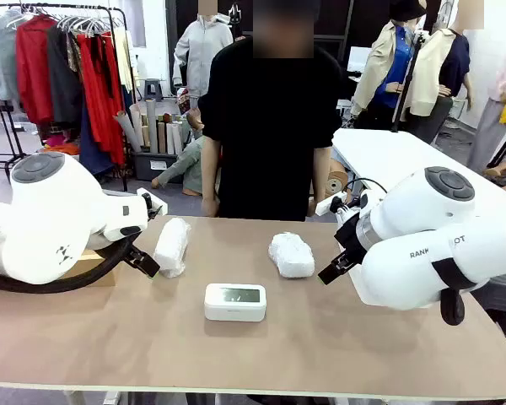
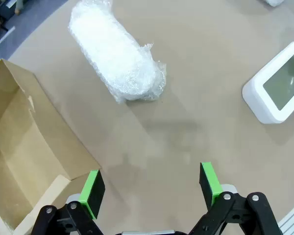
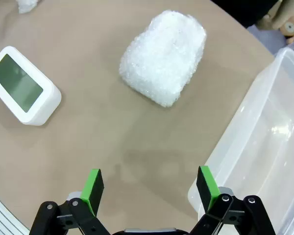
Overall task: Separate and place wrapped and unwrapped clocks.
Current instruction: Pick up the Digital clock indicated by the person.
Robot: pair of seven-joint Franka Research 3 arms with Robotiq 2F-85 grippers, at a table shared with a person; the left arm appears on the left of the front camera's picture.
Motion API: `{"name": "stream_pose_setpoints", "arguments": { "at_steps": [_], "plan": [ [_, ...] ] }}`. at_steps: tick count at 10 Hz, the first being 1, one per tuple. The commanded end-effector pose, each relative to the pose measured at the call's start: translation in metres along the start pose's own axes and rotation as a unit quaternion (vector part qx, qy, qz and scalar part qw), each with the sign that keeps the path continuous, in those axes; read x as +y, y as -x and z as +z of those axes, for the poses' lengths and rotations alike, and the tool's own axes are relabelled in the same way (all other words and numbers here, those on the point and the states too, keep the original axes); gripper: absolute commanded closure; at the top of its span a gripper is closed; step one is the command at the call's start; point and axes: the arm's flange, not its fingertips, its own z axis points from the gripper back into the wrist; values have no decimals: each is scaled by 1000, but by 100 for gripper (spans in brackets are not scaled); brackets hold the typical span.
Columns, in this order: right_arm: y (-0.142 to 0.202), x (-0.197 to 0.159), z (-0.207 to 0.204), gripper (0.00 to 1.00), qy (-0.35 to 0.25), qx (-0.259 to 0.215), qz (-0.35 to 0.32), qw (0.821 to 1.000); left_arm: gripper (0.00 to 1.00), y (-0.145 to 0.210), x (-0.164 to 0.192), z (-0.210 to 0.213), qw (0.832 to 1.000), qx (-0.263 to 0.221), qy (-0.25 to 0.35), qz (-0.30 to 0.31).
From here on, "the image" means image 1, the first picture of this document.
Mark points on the lying mannequin legs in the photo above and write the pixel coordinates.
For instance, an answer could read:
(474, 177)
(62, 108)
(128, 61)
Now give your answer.
(499, 171)

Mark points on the black stand pole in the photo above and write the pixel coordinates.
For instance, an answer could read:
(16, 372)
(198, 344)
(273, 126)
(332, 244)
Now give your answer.
(407, 84)

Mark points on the dark gray hanging garment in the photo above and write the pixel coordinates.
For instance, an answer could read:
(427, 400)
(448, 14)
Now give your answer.
(63, 93)

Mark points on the mannequin in cream jacket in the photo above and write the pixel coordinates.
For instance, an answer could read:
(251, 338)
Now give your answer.
(443, 71)

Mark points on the dark storage bin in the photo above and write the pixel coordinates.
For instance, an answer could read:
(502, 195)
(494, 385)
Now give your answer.
(152, 173)

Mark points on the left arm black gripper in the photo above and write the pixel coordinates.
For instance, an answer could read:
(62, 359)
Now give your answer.
(135, 253)

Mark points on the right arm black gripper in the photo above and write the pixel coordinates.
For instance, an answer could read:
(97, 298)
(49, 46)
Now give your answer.
(354, 234)

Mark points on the brown cardboard box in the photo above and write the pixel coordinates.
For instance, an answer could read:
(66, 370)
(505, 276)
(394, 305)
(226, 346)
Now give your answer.
(97, 278)

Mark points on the red hanging jacket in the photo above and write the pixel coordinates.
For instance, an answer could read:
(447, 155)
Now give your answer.
(33, 71)

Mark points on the mannequin in gray hoodie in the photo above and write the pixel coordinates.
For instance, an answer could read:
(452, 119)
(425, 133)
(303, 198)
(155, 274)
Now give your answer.
(202, 55)

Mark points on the white table frame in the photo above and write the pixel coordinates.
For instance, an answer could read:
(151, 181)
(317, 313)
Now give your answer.
(109, 398)

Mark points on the light gray hanging shirt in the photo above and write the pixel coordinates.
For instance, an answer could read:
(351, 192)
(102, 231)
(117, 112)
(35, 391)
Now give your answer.
(6, 55)

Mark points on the white table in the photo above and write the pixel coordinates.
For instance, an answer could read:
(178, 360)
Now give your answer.
(388, 156)

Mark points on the person's left forearm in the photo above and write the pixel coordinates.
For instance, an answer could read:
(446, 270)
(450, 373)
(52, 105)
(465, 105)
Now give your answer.
(321, 177)

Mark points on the white unwrapped digital clock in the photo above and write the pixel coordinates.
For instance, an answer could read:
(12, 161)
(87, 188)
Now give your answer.
(236, 310)

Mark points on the cream hanging garment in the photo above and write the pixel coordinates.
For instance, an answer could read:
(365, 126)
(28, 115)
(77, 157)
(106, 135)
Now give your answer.
(124, 59)

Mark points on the black metal clothes rack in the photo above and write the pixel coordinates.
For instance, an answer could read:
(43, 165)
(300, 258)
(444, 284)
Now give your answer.
(12, 139)

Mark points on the white monitor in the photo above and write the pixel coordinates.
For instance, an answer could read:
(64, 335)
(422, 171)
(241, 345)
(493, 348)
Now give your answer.
(358, 59)

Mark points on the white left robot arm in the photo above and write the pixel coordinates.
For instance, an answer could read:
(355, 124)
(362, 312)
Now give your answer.
(55, 219)

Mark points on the orange cloth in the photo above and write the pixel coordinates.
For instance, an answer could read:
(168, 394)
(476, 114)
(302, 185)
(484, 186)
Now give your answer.
(61, 149)

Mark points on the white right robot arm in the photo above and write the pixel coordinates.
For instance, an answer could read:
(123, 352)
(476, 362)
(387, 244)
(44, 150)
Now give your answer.
(426, 202)

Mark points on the cardboard spool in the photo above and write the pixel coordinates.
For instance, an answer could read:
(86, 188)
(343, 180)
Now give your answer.
(335, 179)

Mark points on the navy hanging garment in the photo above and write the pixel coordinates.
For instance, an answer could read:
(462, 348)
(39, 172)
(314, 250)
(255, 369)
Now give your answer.
(93, 147)

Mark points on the beige paper roll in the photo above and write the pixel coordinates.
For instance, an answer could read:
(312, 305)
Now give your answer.
(137, 126)

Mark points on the mannequin in beige coat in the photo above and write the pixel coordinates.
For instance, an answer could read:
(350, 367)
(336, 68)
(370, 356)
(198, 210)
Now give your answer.
(388, 63)

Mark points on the brown cardboard tube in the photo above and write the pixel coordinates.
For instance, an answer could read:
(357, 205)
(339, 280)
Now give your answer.
(161, 137)

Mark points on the gray cardboard tube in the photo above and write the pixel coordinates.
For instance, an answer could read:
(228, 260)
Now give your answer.
(128, 133)
(152, 126)

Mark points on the person's right forearm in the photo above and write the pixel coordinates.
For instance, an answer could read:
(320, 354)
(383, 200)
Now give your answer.
(211, 169)

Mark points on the small white crate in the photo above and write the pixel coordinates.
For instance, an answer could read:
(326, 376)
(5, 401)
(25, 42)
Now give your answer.
(345, 113)

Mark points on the person in black shirt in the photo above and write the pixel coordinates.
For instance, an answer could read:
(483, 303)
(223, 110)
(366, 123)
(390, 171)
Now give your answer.
(274, 139)

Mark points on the chunky bubble-wrapped clock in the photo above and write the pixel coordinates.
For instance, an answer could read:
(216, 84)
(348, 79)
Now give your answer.
(291, 257)

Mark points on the seated mannequin in gray clothes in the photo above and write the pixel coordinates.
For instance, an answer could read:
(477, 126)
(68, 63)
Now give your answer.
(190, 164)

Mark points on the long bubble-wrapped clock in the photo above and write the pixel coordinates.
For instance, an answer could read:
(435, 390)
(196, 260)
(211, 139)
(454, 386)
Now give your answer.
(170, 249)

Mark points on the person's left hand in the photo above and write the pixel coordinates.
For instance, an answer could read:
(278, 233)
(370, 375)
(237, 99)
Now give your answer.
(318, 208)

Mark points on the black stool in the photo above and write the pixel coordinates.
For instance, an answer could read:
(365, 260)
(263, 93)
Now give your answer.
(504, 304)

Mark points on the gray plastic stool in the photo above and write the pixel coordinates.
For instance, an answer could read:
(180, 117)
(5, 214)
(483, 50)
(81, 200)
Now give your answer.
(152, 89)

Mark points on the mannequin in gray skirt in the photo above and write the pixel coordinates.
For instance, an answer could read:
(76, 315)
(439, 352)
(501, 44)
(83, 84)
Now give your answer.
(489, 131)

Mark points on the person's right hand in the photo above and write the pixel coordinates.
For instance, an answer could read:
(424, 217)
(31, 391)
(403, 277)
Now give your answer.
(210, 207)

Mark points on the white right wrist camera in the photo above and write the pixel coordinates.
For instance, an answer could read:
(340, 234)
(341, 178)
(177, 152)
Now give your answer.
(326, 206)

